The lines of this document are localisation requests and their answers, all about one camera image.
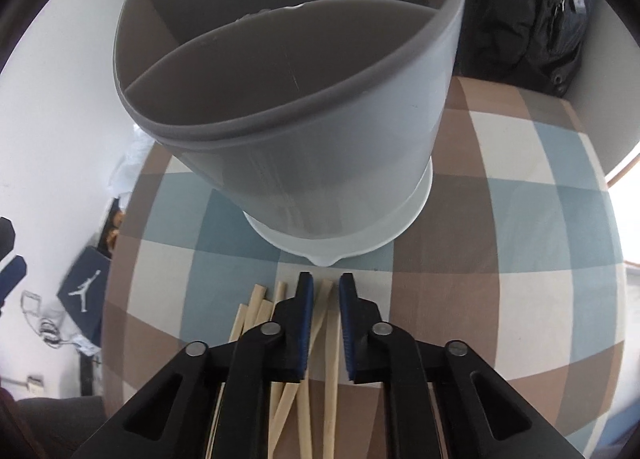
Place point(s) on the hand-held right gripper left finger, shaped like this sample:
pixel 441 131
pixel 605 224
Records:
pixel 306 324

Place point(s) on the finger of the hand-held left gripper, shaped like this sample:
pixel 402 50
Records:
pixel 5 236
pixel 12 281

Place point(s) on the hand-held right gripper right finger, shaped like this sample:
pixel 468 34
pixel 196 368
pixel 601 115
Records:
pixel 347 324

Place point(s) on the wooden chopstick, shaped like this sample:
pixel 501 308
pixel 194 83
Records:
pixel 279 293
pixel 303 424
pixel 331 414
pixel 320 309
pixel 254 306

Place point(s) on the grey utensil holder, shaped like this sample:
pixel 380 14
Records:
pixel 300 164

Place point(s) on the navy shoe box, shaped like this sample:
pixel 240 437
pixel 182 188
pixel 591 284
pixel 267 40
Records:
pixel 82 294

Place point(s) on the clear plastic bag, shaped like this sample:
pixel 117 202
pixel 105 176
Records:
pixel 127 164

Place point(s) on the dark grey cloth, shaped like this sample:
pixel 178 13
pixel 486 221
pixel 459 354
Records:
pixel 50 424

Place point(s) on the checked tablecloth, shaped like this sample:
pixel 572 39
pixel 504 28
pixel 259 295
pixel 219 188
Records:
pixel 500 239

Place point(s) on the black backpack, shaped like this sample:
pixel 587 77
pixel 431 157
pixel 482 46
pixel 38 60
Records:
pixel 525 14

